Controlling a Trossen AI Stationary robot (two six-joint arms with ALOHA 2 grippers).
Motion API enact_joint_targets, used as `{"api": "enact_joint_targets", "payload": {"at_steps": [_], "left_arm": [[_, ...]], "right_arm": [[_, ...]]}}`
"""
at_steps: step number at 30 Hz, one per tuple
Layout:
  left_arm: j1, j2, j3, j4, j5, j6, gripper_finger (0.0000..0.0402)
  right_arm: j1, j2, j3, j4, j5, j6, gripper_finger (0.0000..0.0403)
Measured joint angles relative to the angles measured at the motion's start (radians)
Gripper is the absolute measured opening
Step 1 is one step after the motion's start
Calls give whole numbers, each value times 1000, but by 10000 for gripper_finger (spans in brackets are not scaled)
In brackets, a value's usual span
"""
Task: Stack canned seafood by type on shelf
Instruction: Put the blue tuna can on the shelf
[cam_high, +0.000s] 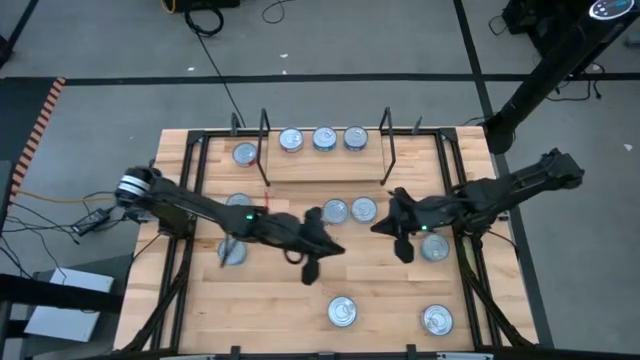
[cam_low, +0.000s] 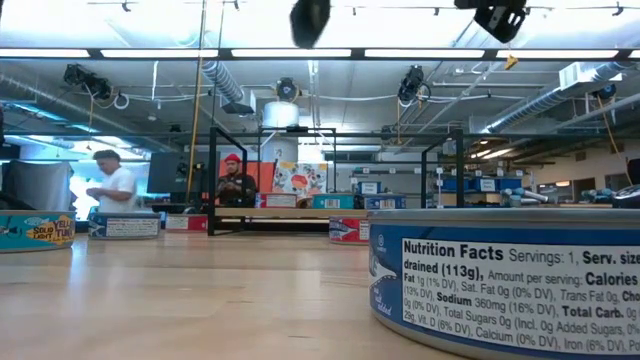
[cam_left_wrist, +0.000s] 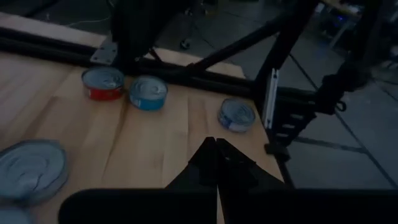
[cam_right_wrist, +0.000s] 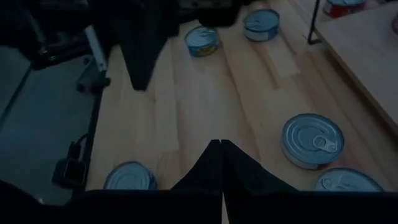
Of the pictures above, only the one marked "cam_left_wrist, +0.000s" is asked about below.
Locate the white light bar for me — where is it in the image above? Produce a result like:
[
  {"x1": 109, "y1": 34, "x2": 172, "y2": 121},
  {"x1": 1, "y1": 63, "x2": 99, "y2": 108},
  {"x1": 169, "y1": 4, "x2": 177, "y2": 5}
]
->
[{"x1": 262, "y1": 67, "x2": 280, "y2": 130}]

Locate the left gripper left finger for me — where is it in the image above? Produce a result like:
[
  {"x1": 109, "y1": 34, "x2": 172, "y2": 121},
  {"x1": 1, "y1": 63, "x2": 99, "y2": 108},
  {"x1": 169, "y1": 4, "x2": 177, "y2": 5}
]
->
[{"x1": 58, "y1": 137, "x2": 218, "y2": 224}]

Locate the black aluminium table frame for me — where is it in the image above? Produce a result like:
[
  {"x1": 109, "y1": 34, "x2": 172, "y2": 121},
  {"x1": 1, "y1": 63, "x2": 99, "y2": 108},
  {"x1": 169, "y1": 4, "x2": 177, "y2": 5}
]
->
[{"x1": 0, "y1": 0, "x2": 386, "y2": 190}]

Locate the blue label tuna can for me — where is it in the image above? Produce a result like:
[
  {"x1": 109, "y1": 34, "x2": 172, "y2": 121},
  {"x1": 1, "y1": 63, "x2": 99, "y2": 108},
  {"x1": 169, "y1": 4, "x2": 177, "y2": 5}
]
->
[{"x1": 217, "y1": 98, "x2": 256, "y2": 133}]

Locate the teal yellowfin tuna can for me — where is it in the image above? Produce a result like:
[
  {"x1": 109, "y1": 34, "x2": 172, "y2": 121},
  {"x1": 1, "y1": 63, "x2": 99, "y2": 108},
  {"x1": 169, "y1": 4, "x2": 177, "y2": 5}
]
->
[
  {"x1": 129, "y1": 75, "x2": 169, "y2": 111},
  {"x1": 0, "y1": 139, "x2": 68, "y2": 207}
]

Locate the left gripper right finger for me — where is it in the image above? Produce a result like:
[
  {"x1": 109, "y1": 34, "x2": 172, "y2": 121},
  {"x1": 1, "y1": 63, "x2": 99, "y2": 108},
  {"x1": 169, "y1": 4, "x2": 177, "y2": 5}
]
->
[{"x1": 217, "y1": 138, "x2": 398, "y2": 224}]

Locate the red label seafood can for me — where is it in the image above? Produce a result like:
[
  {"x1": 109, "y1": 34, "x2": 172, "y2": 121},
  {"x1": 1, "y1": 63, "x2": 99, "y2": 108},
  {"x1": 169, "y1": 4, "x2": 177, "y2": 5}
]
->
[
  {"x1": 0, "y1": 206, "x2": 34, "y2": 224},
  {"x1": 81, "y1": 66, "x2": 126, "y2": 101}
]

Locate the silver mounting plate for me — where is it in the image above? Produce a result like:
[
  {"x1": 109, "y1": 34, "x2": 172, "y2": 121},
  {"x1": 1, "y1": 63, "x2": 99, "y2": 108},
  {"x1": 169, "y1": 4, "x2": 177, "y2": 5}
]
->
[{"x1": 89, "y1": 36, "x2": 121, "y2": 67}]

